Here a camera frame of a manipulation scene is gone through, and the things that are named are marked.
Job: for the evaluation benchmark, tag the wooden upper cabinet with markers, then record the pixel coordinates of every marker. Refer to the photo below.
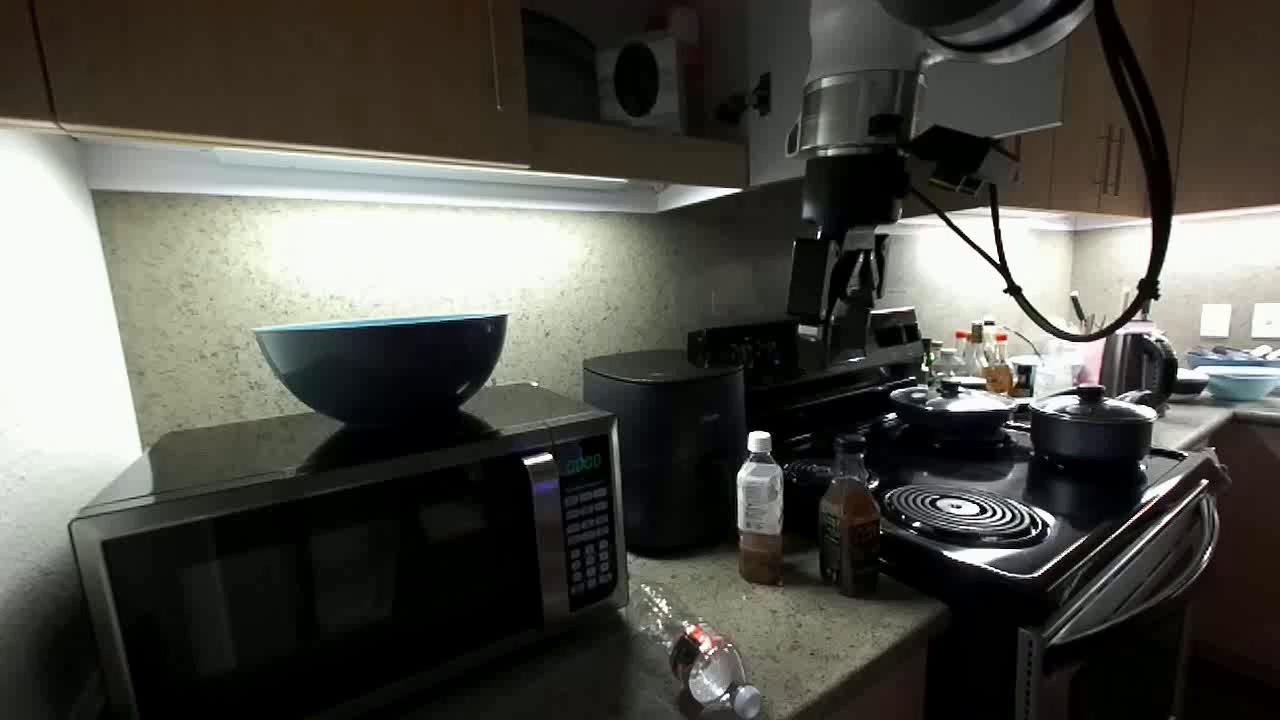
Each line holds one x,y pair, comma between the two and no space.
300,70

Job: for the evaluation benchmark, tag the clear plastic bottle red label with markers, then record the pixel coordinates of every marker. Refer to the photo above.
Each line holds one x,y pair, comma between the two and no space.
705,660

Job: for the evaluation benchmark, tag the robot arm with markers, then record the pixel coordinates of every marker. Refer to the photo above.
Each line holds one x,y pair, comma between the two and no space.
860,50

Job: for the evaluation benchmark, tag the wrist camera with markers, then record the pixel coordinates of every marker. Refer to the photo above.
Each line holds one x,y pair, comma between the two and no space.
955,155

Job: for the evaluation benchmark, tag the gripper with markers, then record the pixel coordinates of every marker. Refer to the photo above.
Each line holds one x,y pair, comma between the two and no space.
850,190

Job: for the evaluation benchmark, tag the light blue bowl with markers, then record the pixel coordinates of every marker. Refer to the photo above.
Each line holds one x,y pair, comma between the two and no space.
1242,385

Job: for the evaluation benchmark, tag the deep black pot with lid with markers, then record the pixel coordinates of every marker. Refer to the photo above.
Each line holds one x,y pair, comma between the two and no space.
1090,430

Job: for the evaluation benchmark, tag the white-label clear bottle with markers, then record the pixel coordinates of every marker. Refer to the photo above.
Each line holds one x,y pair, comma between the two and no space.
760,500

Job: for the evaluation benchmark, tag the black electric stove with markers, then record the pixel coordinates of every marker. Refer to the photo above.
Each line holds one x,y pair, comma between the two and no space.
1000,560

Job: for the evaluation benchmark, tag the row of wooden upper cabinets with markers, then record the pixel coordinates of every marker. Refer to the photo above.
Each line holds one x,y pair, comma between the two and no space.
1220,100

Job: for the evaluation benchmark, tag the blue dish with items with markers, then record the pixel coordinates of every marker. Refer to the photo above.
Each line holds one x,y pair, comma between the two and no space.
1230,357

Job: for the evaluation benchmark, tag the microwave door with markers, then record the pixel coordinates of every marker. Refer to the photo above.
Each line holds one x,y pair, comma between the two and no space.
320,580

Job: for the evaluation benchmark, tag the electric kettle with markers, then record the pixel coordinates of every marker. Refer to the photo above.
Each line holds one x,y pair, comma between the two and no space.
1140,362

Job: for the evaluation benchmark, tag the large blue bowl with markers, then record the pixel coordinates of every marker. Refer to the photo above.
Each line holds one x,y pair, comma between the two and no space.
380,365

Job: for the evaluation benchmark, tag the black microwave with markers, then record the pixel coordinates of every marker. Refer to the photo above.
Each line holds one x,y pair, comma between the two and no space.
350,540

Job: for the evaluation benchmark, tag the small dark bowl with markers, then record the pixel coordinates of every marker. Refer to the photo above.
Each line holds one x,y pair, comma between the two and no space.
1190,384

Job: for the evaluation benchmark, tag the under-cabinet light strip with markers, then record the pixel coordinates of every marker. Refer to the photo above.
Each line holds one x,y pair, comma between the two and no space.
420,165

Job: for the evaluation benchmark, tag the dark brown sauce bottle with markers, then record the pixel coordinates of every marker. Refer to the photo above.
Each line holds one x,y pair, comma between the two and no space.
849,530

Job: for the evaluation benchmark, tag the black air fryer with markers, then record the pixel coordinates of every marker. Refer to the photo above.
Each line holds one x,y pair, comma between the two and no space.
665,450

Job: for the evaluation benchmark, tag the coil stove burner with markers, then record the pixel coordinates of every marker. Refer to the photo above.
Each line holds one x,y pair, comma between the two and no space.
965,515

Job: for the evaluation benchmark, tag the shallow black pan with lid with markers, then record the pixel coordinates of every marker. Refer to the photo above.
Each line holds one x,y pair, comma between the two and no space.
952,408

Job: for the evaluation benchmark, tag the pink utensil holder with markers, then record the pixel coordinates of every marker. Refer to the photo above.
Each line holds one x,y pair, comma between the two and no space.
1090,360

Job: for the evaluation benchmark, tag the white tissue box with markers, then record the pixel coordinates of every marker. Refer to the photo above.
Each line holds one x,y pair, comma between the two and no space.
640,82

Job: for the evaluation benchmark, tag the white wall socket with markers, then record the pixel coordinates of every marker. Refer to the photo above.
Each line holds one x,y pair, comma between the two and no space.
1267,321
1216,320

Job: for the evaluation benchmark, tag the row of condiment bottles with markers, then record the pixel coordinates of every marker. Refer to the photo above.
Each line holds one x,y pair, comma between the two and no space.
975,360

